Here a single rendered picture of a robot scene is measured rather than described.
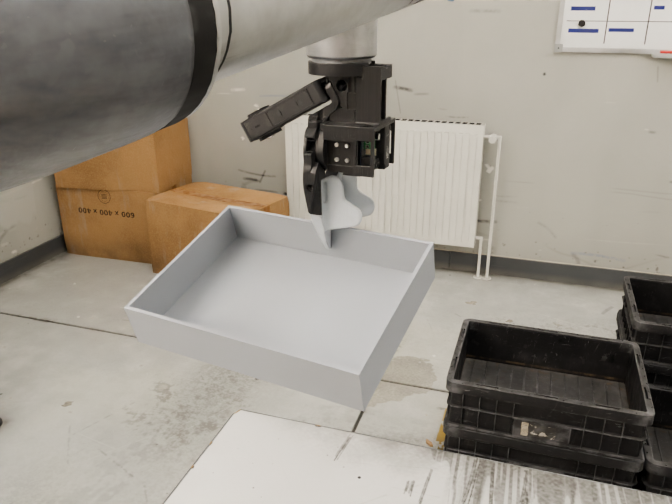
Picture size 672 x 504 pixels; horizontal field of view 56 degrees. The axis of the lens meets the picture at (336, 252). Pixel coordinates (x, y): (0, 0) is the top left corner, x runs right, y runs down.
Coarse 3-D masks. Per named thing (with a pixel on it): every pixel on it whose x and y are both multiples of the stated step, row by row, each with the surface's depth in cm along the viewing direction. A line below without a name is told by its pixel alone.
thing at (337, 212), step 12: (324, 180) 70; (336, 180) 70; (324, 192) 71; (336, 192) 70; (324, 204) 71; (336, 204) 71; (348, 204) 70; (312, 216) 71; (324, 216) 71; (336, 216) 71; (348, 216) 71; (360, 216) 70; (324, 228) 72; (336, 228) 72; (324, 240) 73
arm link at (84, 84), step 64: (0, 0) 18; (64, 0) 19; (128, 0) 21; (192, 0) 23; (256, 0) 27; (320, 0) 32; (384, 0) 39; (448, 0) 49; (0, 64) 19; (64, 64) 20; (128, 64) 21; (192, 64) 24; (256, 64) 32; (0, 128) 20; (64, 128) 21; (128, 128) 23
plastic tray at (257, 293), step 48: (240, 240) 82; (288, 240) 78; (336, 240) 75; (384, 240) 71; (144, 288) 68; (192, 288) 75; (240, 288) 74; (288, 288) 73; (336, 288) 72; (384, 288) 71; (144, 336) 68; (192, 336) 64; (240, 336) 67; (288, 336) 67; (336, 336) 66; (384, 336) 60; (288, 384) 61; (336, 384) 58
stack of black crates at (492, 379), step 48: (480, 336) 157; (528, 336) 153; (576, 336) 149; (480, 384) 130; (528, 384) 149; (576, 384) 149; (624, 384) 149; (480, 432) 133; (528, 432) 130; (576, 432) 128; (624, 432) 124; (624, 480) 128
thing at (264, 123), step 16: (320, 80) 67; (288, 96) 68; (304, 96) 68; (320, 96) 67; (256, 112) 72; (272, 112) 70; (288, 112) 69; (304, 112) 68; (256, 128) 71; (272, 128) 71
